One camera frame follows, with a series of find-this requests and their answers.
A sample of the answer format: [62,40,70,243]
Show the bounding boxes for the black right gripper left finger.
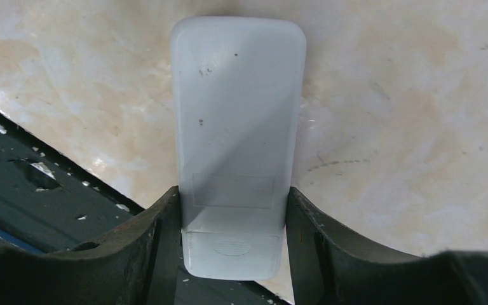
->
[0,186,181,304]

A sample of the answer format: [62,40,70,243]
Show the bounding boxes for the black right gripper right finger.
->
[286,187,488,304]

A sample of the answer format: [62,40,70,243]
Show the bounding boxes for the white battery cover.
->
[182,232,282,281]

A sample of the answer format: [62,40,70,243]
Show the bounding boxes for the white remote control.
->
[170,16,308,236]

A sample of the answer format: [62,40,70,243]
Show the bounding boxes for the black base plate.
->
[0,114,281,304]

